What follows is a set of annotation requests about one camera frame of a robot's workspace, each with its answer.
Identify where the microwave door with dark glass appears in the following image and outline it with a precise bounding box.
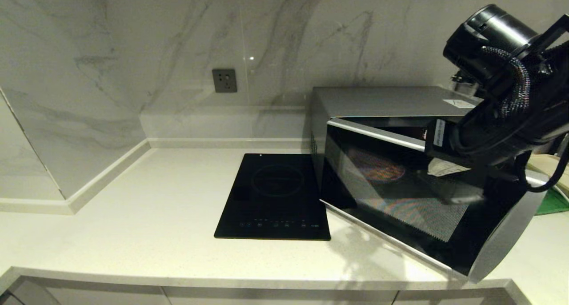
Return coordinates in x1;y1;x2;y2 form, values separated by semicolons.
319;117;551;282

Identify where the beige power strip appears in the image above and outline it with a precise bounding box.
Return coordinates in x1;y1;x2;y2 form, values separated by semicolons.
527;153;569;198

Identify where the green plastic tray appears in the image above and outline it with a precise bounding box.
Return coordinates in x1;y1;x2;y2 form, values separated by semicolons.
535;189;569;216

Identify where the white paper label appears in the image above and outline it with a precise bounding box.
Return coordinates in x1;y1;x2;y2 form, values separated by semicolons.
443;99;481;109

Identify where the grey cabinet door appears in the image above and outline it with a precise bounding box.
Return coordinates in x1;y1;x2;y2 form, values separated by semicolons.
392;289;487;305
44;284;172;305

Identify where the grey angled cabinet panel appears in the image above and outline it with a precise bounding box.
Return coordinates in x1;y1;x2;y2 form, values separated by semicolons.
480;289;518;305
0;278;60;305

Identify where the black induction cooktop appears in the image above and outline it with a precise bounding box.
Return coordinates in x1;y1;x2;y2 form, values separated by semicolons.
214;153;331;241

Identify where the grey double wall socket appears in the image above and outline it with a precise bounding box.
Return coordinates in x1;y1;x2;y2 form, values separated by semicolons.
451;71;483;94

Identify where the grey single wall socket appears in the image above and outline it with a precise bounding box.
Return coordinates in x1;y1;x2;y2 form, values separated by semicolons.
212;69;238;94

